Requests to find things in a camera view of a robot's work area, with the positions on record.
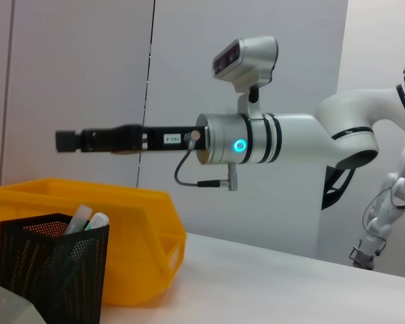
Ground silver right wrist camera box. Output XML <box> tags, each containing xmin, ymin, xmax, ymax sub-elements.
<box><xmin>211</xmin><ymin>35</ymin><xmax>279</xmax><ymax>121</ymax></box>

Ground black background frame stand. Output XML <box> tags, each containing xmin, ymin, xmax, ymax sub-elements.
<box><xmin>320</xmin><ymin>164</ymin><xmax>358</xmax><ymax>212</ymax></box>

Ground mint green utility knife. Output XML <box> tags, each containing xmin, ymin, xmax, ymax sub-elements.
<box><xmin>85</xmin><ymin>211</ymin><xmax>110</xmax><ymax>233</ymax></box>

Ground yellow plastic bin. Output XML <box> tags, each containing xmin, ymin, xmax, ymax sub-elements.
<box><xmin>0</xmin><ymin>177</ymin><xmax>188</xmax><ymax>307</ymax></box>

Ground grey marker pen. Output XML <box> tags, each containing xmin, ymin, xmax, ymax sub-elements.
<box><xmin>64</xmin><ymin>204</ymin><xmax>94</xmax><ymax>236</ymax></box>

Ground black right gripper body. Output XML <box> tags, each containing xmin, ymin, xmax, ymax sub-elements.
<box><xmin>140</xmin><ymin>124</ymin><xmax>211</xmax><ymax>153</ymax></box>

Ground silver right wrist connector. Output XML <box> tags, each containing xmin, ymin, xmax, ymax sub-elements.
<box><xmin>183</xmin><ymin>130</ymin><xmax>204</xmax><ymax>150</ymax></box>

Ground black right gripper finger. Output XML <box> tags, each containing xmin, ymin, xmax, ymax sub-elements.
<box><xmin>55</xmin><ymin>138</ymin><xmax>144</xmax><ymax>155</ymax></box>
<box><xmin>55</xmin><ymin>124</ymin><xmax>144</xmax><ymax>141</ymax></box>

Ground black mesh pen holder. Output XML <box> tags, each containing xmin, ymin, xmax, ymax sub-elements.
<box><xmin>0</xmin><ymin>213</ymin><xmax>111</xmax><ymax>324</ymax></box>

